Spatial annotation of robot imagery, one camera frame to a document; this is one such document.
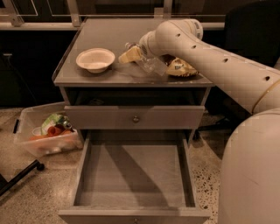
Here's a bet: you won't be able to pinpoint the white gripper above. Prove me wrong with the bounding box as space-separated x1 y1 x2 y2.
118 31 159 64

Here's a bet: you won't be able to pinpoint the clear plastic water bottle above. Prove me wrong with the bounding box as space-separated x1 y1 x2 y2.
125 43 167 76

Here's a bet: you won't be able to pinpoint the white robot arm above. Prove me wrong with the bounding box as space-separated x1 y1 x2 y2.
119 19 280 224

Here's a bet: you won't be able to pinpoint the grey drawer cabinet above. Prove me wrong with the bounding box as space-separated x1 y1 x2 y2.
52 17 215 224

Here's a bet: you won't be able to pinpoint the closed grey drawer with knob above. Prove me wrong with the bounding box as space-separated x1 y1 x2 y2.
65 106 205 130

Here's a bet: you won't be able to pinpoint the open grey drawer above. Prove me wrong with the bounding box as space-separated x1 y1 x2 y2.
59 130 211 224

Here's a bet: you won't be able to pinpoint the white paper bowl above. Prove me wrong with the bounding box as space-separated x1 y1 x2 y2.
76 48 116 74

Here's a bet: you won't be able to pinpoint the yellow chip bag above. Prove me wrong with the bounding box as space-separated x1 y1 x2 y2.
166 58 199 77

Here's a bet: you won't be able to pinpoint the green packet in bin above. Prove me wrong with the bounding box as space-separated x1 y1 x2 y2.
41 113 68 135

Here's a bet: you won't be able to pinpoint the orange items in bin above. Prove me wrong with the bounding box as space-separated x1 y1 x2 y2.
30 125 73 141

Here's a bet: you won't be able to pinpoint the black office chair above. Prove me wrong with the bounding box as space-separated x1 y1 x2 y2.
194 0 280 138

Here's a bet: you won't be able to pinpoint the clear plastic storage bin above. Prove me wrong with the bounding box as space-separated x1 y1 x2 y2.
14 102 83 158

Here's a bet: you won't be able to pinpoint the black chair leg with caster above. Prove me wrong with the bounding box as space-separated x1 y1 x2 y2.
0 160 45 196

